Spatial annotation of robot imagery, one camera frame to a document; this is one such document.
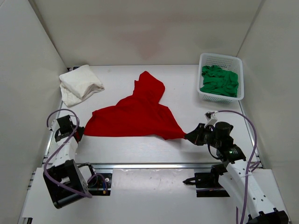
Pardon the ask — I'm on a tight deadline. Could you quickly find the white plastic basket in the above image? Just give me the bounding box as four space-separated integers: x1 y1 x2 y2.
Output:
197 53 244 103

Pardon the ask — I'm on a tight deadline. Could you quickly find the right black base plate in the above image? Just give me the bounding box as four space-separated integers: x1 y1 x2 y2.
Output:
183 173 229 198

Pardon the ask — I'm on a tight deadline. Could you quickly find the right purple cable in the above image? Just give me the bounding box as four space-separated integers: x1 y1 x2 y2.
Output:
205 110 260 224

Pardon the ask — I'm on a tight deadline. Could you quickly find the green t shirt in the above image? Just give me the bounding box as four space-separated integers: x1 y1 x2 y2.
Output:
199 65 239 98

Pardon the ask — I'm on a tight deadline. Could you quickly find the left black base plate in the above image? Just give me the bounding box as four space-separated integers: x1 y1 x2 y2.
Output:
87 173 113 196

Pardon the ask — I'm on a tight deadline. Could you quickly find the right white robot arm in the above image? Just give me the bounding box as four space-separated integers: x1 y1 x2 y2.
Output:
185 122 289 224

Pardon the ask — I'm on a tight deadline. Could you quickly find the purple cable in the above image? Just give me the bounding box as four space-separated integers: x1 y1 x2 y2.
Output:
205 110 260 224
43 109 108 199

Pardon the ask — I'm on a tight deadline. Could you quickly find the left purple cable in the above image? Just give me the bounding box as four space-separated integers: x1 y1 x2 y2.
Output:
43 109 108 199

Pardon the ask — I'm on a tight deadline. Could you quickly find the red t shirt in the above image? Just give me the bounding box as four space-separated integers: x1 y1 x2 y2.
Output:
84 71 185 140

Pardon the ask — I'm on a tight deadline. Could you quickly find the white t shirt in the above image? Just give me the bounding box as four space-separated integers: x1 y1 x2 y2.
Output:
59 64 105 107

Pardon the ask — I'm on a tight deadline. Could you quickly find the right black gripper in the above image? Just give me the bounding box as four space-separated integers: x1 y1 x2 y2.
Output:
184 123 221 148

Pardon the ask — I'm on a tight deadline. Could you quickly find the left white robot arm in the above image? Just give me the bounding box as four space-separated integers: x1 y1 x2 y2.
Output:
43 115 98 209

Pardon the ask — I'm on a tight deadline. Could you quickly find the aluminium rail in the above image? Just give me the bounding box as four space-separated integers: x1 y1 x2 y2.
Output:
42 162 262 170

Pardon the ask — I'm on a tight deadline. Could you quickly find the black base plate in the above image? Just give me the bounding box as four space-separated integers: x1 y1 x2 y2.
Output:
183 173 229 198
87 173 113 196

